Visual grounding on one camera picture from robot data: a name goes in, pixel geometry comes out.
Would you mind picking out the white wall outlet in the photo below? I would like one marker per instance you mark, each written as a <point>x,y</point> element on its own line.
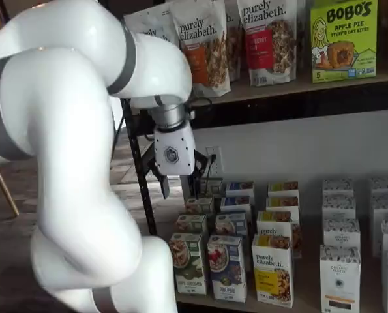
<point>219,169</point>

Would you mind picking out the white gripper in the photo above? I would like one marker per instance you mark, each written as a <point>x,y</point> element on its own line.
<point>175,150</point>

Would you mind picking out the white purely elizabeth granola bag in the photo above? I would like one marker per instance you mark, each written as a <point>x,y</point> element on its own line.
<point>154,23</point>

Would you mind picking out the orange purely elizabeth granola bag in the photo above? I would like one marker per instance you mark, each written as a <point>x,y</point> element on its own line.
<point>203,49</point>

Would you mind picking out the green Bobo's apple pie box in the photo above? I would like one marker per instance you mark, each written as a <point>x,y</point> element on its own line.
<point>343,39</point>

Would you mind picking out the red purely elizabeth granola bag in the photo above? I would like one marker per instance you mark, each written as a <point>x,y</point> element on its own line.
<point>268,42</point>

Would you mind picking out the blue flax plus oatmeal box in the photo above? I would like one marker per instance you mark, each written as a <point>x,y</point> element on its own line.
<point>231,223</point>
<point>240,187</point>
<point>236,201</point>
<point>228,270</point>

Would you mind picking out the yellow purely elizabeth box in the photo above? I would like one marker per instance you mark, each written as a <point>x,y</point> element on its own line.
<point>282,202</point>
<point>275,223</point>
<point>283,187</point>
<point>272,274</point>

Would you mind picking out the green apple cinnamon oatmeal box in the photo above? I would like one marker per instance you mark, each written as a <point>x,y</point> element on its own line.
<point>198,205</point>
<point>216,186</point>
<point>191,223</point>
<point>188,264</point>

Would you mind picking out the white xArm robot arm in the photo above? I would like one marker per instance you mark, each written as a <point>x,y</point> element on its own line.
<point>66,130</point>

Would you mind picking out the wooden chair leg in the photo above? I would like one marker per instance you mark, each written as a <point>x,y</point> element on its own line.
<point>6,192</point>

